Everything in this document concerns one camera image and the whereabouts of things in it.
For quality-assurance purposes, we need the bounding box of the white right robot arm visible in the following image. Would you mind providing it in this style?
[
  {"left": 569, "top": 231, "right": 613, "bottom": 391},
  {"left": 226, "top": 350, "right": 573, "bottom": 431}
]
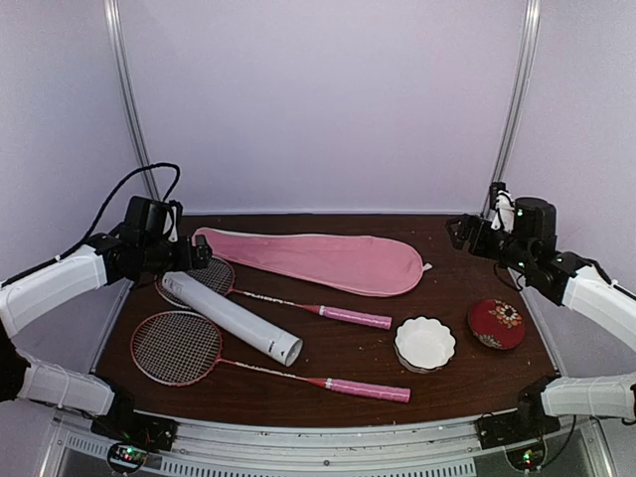
[{"left": 445, "top": 191, "right": 635, "bottom": 425}]

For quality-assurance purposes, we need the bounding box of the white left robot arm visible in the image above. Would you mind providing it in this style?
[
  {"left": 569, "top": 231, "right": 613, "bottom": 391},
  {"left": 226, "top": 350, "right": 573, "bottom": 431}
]
[{"left": 1, "top": 196, "right": 213, "bottom": 416}]

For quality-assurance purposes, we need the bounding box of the rear red badminton racket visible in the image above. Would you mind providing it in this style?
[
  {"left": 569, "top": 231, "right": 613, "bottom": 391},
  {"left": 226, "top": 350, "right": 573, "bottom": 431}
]
[{"left": 186, "top": 257, "right": 393, "bottom": 330}]

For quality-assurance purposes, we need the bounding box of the red badminton racket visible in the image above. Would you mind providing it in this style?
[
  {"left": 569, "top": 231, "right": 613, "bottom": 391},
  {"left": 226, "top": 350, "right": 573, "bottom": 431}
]
[
  {"left": 186, "top": 257, "right": 393, "bottom": 330},
  {"left": 129, "top": 311, "right": 411, "bottom": 403}
]

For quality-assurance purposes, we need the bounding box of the front red badminton racket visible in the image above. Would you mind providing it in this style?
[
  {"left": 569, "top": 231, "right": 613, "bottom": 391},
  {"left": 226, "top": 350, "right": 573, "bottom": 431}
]
[{"left": 129, "top": 311, "right": 411, "bottom": 403}]

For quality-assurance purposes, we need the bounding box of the red floral dish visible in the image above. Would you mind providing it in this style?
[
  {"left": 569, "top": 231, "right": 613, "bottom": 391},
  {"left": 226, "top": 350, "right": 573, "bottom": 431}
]
[{"left": 467, "top": 299, "right": 526, "bottom": 351}]

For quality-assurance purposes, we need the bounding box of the white shuttlecock tube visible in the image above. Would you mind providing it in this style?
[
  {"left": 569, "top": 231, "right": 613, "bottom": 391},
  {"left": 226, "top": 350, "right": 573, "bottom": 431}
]
[{"left": 160, "top": 272, "right": 303, "bottom": 367}]

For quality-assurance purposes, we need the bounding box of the white scalloped bowl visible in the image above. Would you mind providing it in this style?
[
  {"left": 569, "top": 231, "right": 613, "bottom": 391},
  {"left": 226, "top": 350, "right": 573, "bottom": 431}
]
[{"left": 394, "top": 316, "right": 457, "bottom": 374}]

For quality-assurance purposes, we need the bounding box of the pink racket cover bag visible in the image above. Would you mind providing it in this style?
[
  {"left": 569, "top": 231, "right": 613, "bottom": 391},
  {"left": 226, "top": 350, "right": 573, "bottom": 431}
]
[{"left": 195, "top": 228, "right": 432, "bottom": 297}]

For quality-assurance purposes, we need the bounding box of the black braided cable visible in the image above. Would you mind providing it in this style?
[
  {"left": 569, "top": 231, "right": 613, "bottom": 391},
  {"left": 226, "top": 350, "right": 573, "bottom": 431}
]
[{"left": 0, "top": 162, "right": 182, "bottom": 292}]

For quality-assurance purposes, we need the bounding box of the right aluminium frame post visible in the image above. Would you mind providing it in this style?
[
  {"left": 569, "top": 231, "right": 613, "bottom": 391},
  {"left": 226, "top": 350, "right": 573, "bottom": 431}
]
[{"left": 480, "top": 0, "right": 543, "bottom": 216}]

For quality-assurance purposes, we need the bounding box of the aluminium frame post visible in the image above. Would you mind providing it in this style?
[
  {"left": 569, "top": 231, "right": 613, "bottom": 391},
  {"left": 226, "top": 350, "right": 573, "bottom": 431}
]
[
  {"left": 480, "top": 0, "right": 543, "bottom": 216},
  {"left": 102, "top": 0, "right": 161, "bottom": 200}
]

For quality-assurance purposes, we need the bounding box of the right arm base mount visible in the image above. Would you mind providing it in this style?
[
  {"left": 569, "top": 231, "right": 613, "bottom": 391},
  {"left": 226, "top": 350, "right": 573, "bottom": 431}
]
[{"left": 475, "top": 379, "right": 560, "bottom": 474}]

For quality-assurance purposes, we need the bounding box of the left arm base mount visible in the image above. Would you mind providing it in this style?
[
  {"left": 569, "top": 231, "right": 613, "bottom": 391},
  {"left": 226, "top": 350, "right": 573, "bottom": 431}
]
[{"left": 82, "top": 397, "right": 178, "bottom": 476}]

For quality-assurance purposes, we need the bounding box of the front aluminium rail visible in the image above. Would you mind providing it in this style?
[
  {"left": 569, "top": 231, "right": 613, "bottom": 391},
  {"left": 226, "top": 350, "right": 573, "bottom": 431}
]
[{"left": 36, "top": 412, "right": 616, "bottom": 476}]

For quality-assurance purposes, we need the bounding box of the left aluminium frame post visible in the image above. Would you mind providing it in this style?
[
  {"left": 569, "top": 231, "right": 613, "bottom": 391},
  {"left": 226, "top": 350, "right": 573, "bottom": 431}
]
[{"left": 102, "top": 0, "right": 161, "bottom": 200}]

